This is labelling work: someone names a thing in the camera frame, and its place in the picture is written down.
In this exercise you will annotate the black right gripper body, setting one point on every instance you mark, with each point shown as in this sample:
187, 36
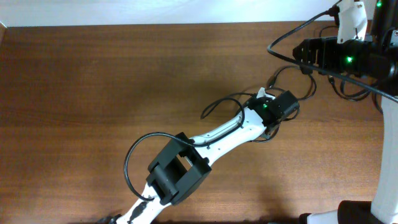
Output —
355, 57

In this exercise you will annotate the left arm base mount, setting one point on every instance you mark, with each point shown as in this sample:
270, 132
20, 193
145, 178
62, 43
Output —
109, 219

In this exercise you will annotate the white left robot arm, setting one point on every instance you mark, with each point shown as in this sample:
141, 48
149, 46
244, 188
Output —
184, 163

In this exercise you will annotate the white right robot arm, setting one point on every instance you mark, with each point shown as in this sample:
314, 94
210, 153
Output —
382, 66

